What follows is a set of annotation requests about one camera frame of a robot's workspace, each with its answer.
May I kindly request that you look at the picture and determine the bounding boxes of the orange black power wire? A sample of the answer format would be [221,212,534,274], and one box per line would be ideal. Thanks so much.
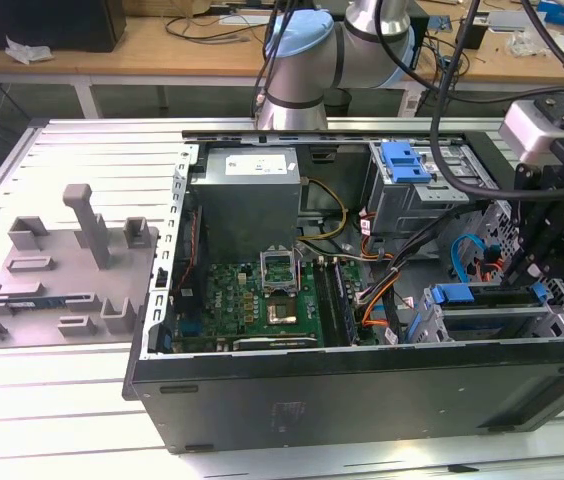
[476,257,507,282]

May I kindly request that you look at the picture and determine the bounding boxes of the blue data wire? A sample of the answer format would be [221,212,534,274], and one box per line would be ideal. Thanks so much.
[451,233,502,284]

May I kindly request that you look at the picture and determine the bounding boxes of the hard disk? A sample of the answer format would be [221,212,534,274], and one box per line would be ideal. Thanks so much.
[408,282,550,344]

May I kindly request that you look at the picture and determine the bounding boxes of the silver disk bay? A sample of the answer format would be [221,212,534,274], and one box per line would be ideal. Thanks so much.
[404,281,564,344]

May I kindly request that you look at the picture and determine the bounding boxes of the blue plastic drive latch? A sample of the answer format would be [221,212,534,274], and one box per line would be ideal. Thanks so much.
[380,142,436,185]

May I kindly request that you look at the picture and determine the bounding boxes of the silver optical drive cage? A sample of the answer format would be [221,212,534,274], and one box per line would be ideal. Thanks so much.
[366,139,501,241]

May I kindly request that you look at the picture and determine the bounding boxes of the clear plastic bags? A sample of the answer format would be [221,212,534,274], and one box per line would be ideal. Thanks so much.
[506,22,553,57]

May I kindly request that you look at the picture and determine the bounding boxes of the small black box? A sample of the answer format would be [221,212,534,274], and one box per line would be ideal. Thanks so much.
[455,17,489,50]

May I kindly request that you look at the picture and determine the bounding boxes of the grey flat box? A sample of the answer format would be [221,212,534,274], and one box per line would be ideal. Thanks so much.
[486,10,546,32]

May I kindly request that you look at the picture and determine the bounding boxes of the installed RAM stick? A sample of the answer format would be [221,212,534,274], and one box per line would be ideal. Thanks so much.
[330,259,363,345]

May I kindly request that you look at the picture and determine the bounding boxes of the black computer tower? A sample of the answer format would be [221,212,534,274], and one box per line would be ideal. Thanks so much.
[409,17,423,71]

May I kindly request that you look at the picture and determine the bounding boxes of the black RAM slot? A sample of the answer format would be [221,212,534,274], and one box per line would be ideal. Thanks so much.
[313,260,343,347]

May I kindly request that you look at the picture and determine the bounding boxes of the black open PC case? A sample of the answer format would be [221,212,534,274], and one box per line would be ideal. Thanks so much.
[121,128,564,455]

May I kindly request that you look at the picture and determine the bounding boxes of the metal socket cover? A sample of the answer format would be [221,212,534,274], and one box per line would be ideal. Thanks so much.
[259,243,298,295]

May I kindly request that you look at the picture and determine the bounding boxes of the CPU socket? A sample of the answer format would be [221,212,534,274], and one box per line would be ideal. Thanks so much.
[263,294,302,326]

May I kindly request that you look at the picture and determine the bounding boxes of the black graphics card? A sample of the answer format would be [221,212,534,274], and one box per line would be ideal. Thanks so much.
[231,335,321,351]

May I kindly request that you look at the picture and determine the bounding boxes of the grey power supply unit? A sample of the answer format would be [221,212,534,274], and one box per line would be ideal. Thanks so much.
[189,147,303,251]

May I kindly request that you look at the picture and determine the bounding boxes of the green motherboard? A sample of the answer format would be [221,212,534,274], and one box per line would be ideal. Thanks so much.
[169,259,383,351]

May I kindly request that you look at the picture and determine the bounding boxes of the black case fan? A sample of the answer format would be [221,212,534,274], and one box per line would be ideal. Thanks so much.
[170,203,211,321]

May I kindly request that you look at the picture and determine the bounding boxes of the wooden desk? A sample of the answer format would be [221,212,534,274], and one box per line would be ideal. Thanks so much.
[0,0,564,119]

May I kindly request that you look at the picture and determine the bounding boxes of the grey parts rack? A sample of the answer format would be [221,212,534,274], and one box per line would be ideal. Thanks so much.
[0,183,161,351]

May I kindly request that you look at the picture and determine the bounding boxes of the RAM stick blue label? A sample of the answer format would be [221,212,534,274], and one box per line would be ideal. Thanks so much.
[5,298,69,311]

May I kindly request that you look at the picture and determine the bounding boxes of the large black box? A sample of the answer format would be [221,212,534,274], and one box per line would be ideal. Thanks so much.
[0,0,128,54]

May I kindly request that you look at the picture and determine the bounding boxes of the white crumpled paper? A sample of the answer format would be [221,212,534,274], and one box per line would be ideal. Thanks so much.
[4,34,56,65]

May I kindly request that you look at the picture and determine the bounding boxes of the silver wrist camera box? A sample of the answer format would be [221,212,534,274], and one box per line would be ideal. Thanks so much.
[499,99,563,164]

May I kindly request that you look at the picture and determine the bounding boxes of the black sleeved cable bundle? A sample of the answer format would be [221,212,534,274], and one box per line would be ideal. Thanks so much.
[381,197,496,346]

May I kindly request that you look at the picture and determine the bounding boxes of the yellow black wire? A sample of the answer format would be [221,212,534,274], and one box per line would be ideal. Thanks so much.
[299,178,348,244]

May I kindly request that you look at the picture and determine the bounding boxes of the orange wire bundle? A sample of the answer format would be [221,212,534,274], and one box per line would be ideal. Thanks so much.
[355,274,406,331]

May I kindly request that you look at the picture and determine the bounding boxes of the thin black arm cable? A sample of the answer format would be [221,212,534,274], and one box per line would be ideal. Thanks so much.
[251,0,293,117]

